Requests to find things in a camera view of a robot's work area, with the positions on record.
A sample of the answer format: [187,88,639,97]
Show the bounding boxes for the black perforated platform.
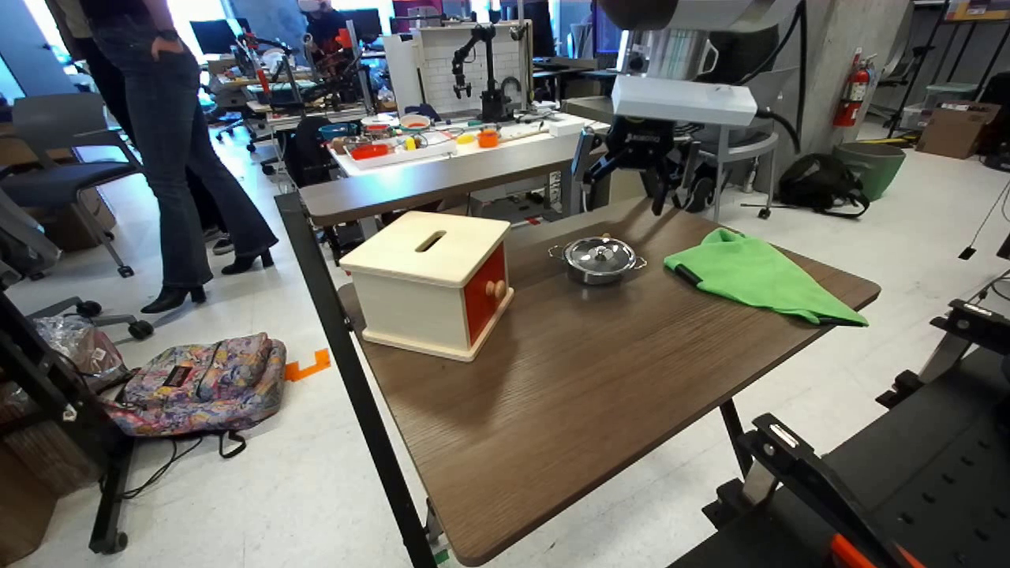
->
[668,296,1010,568]

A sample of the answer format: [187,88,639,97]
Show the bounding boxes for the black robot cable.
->
[755,0,815,151]

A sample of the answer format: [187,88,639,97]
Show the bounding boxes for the wooden box with red drawer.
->
[338,209,516,366]

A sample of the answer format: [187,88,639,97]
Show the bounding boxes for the red fire extinguisher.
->
[833,47,876,134]

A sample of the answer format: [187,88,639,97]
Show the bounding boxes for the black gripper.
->
[606,113,719,218]

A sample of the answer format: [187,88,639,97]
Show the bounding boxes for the white display board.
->
[382,19,535,120]

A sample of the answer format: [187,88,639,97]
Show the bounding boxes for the green microfibre cloth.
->
[659,223,870,331]

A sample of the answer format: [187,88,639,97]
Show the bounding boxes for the person in dark clothes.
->
[74,0,282,316]

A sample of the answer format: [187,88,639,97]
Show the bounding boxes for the long brown bench table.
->
[297,145,593,232]

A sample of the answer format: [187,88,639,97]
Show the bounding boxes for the small orange bowl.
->
[553,248,649,292]

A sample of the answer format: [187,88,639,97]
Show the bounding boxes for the colourful patterned backpack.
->
[101,331,291,460]

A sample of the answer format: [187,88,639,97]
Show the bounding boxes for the white work table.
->
[324,108,593,182]

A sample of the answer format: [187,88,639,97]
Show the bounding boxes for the black metal stand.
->
[0,294,136,559]

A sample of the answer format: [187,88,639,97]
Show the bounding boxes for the orange bracket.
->
[282,348,333,384]

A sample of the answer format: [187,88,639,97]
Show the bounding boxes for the green bin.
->
[833,140,909,205]

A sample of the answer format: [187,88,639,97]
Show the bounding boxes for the brown cardboard carton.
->
[918,100,1003,162]

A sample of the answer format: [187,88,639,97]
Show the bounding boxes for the black bag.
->
[774,151,870,222]

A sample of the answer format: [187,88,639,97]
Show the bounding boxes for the brown wood-top table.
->
[275,192,883,568]

